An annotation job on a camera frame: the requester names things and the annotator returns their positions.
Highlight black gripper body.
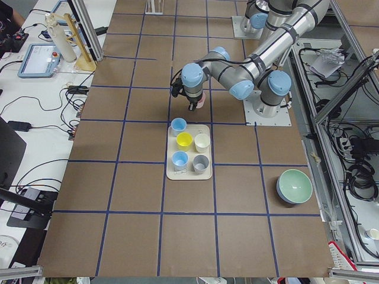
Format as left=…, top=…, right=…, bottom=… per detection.
left=170, top=69, right=195, bottom=103

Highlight pink plastic cup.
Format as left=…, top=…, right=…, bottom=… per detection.
left=196, top=92, right=206, bottom=109

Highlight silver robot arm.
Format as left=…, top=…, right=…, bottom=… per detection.
left=244, top=0, right=269, bottom=33
left=170, top=1, right=330, bottom=111

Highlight yellow plastic cup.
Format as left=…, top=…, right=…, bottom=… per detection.
left=176, top=132, right=193, bottom=151

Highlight cream plastic cup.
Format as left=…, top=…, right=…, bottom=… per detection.
left=194, top=133, right=210, bottom=153

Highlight light blue plastic cup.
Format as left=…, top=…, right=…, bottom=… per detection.
left=171, top=151, right=188, bottom=171

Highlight grey plastic cup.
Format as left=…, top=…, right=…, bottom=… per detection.
left=192, top=154, right=210, bottom=175

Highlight white paper cup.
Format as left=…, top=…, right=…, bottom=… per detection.
left=365, top=228, right=379, bottom=240

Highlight cream plastic tray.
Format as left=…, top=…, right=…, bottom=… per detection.
left=166, top=124, right=213, bottom=180

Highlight wooden stand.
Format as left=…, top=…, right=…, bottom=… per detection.
left=51, top=13, right=96, bottom=72

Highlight green and blue bowls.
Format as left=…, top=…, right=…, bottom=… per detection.
left=276, top=169, right=313, bottom=204

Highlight white water bottle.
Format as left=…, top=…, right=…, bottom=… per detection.
left=45, top=13, right=77, bottom=63

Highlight teach pendant tablet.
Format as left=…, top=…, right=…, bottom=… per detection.
left=18, top=44, right=61, bottom=78

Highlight black monitor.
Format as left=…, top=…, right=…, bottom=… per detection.
left=1, top=118, right=53, bottom=214

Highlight white wire dish rack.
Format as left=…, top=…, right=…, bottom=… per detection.
left=144, top=0, right=164, bottom=15

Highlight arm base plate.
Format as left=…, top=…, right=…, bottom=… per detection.
left=243, top=96, right=291, bottom=127
left=232, top=16, right=263, bottom=40

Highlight aluminium frame post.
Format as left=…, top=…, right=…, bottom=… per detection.
left=68, top=0, right=104, bottom=62

